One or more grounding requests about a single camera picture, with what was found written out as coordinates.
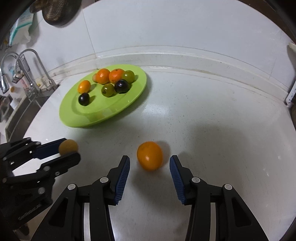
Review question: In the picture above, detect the black frying pan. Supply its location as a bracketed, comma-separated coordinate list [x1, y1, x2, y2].
[29, 0, 82, 27]

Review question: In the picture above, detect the thin gooseneck faucet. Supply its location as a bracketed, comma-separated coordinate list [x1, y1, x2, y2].
[15, 48, 58, 93]

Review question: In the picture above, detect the paper towel pack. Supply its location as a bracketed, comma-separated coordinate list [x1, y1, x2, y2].
[9, 9, 34, 46]

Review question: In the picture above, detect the black wire basket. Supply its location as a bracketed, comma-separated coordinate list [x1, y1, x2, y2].
[12, 55, 30, 83]

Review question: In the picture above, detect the small orange kumquat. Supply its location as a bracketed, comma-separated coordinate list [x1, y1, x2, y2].
[77, 80, 91, 94]
[137, 141, 163, 171]

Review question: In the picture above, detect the dish rack shelf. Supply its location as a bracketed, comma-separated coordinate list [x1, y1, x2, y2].
[285, 81, 296, 108]

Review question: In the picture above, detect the green plate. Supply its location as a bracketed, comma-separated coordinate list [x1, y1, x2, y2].
[59, 64, 147, 128]

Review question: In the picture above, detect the stainless steel sink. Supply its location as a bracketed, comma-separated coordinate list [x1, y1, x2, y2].
[4, 96, 49, 142]

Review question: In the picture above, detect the dark plum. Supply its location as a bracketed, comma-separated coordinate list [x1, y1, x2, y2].
[78, 92, 90, 106]
[114, 79, 130, 94]

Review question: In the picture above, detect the large chrome faucet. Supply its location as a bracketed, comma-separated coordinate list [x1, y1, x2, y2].
[1, 52, 37, 99]

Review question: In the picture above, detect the large orange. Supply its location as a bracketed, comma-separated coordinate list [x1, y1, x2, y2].
[95, 68, 110, 85]
[108, 68, 125, 84]

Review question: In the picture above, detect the green tomato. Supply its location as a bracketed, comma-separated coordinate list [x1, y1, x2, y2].
[121, 70, 135, 83]
[101, 83, 116, 97]

